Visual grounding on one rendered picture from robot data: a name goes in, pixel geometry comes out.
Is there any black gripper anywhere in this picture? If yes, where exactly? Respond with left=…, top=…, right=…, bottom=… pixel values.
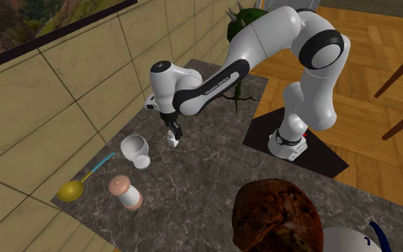
left=159, top=111, right=183, bottom=140

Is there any small white shaker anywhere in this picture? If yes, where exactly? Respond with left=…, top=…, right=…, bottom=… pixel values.
left=166, top=131, right=180, bottom=148

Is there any white egg cup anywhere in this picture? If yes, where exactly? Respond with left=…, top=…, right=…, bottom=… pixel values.
left=120, top=134, right=152, bottom=170

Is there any pink and white pepper grinder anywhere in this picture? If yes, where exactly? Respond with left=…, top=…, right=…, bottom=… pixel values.
left=108, top=175, right=144, bottom=211

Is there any brown chocolate chip muffin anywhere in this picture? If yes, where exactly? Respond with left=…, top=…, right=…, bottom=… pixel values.
left=231, top=178, right=325, bottom=252

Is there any green spiky cactus plant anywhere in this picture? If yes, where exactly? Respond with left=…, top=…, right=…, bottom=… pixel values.
left=222, top=1, right=271, bottom=115

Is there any black robot stand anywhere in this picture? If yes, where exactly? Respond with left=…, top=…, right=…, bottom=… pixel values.
left=241, top=106, right=350, bottom=179

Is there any yellow spoon with blue handle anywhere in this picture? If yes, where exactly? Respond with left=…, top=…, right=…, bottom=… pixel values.
left=57, top=152, right=116, bottom=203

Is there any window with dark frame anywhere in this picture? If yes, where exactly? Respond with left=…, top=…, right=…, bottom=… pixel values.
left=0, top=0, right=138, bottom=76

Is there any white teapot with blue handle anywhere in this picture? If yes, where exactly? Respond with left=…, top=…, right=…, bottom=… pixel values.
left=321, top=220, right=393, bottom=252

